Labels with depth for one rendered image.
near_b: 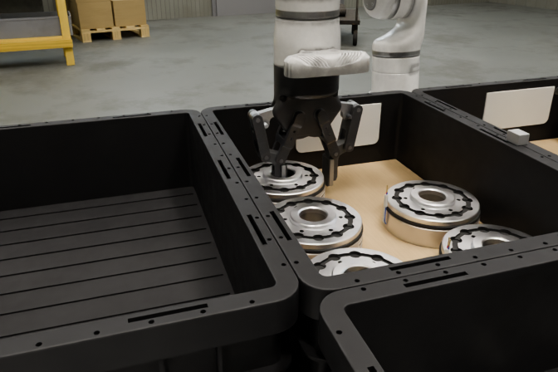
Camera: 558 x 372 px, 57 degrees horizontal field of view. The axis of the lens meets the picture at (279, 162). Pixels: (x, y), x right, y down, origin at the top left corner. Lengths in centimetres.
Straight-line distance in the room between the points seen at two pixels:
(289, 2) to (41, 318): 38
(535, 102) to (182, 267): 61
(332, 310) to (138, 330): 11
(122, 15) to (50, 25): 158
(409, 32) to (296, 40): 50
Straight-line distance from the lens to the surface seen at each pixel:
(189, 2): 876
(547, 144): 93
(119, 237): 60
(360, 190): 68
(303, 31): 56
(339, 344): 29
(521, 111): 89
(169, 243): 57
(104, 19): 690
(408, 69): 103
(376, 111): 74
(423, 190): 61
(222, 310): 31
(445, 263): 36
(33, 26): 559
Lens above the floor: 113
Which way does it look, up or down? 23 degrees down
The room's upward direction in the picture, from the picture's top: straight up
